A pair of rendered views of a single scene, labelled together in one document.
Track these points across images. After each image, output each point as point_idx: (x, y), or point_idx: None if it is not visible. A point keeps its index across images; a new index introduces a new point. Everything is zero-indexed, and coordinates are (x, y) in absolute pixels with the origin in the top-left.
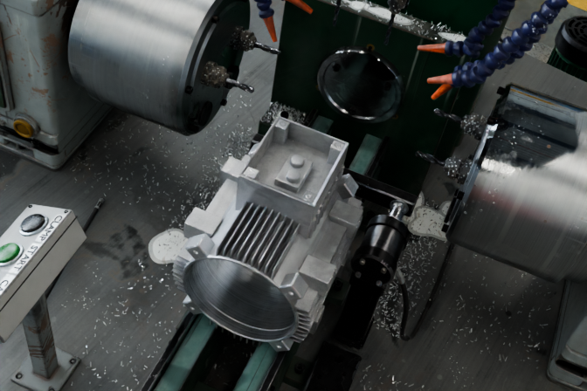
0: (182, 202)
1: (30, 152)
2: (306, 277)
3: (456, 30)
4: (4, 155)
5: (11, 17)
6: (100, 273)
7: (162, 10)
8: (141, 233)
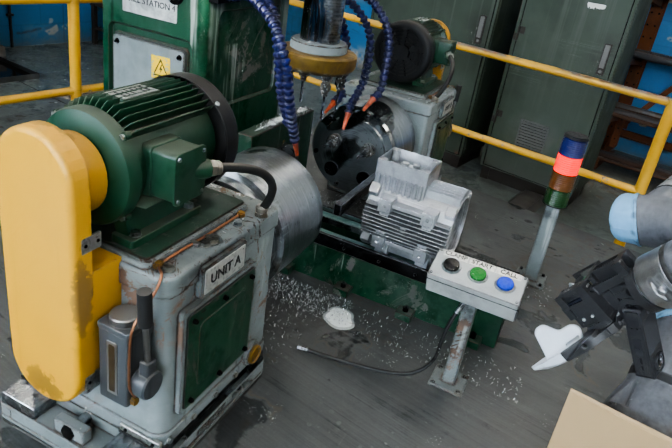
0: (297, 310)
1: (244, 383)
2: None
3: (265, 120)
4: (239, 406)
5: (260, 245)
6: (366, 353)
7: (285, 171)
8: (327, 331)
